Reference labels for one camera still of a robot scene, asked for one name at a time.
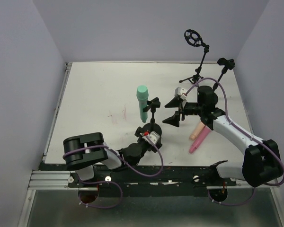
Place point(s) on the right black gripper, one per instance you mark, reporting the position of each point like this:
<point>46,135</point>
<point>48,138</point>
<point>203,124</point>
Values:
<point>181,110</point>

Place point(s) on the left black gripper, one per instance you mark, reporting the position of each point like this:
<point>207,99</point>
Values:
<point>153,111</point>

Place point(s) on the black round-base clip stand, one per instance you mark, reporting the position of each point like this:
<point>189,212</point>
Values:
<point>152,106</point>

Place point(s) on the green toy microphone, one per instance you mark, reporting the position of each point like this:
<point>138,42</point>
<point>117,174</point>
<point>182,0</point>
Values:
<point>142,96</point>

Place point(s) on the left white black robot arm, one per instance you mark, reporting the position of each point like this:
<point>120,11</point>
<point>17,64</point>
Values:
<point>83,151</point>

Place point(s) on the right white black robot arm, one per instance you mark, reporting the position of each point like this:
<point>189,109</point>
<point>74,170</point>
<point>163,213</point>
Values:
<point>261,157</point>

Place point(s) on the black right clip stand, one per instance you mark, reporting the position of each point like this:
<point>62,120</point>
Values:
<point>227,65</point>

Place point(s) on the peach toy microphone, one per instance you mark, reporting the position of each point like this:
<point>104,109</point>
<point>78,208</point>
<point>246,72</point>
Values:
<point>197,131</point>

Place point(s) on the pink toy microphone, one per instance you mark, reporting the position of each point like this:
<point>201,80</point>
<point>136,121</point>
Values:
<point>200,138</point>

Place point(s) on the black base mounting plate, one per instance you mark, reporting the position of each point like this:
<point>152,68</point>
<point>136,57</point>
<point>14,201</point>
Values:
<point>172,181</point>

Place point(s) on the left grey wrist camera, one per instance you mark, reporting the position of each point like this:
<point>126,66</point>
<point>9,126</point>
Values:
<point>155,139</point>

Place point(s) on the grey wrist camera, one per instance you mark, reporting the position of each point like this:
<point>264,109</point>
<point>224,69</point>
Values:
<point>180,93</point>
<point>155,139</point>

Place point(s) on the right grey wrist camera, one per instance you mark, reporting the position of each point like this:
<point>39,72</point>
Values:
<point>180,93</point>

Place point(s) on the black tripod ring stand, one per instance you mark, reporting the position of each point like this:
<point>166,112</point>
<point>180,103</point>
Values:
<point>194,39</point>

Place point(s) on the left aluminium rail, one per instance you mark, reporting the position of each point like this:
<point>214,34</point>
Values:
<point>49,180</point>

